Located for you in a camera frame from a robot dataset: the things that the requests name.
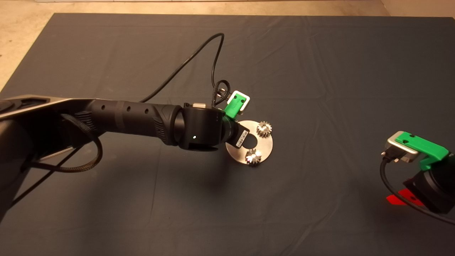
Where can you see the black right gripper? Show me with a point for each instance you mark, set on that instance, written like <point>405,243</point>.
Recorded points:
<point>439,188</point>

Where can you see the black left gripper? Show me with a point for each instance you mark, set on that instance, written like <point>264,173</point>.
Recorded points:
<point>239,134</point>

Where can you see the dark steel planetary gear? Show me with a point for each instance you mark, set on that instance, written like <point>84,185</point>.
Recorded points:
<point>264,131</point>
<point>253,158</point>

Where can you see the round metal carrier plate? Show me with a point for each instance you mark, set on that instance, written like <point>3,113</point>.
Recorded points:
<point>265,149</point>

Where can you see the dark grey table cloth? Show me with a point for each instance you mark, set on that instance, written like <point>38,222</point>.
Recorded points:
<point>284,71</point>

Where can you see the green left camera mount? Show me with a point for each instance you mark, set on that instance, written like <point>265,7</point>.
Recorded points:
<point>234,105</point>

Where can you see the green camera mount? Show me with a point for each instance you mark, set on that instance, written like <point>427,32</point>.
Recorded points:
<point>234,105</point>
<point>423,145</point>

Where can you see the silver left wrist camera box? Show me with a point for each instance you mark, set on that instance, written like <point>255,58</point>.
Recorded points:
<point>247,103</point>

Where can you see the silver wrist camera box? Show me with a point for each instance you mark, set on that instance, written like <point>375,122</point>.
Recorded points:
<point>247,103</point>
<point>400,153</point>

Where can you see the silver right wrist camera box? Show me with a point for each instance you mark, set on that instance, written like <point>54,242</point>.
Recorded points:
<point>400,153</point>

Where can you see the green right camera mount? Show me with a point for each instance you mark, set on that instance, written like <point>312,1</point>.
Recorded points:
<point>423,145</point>

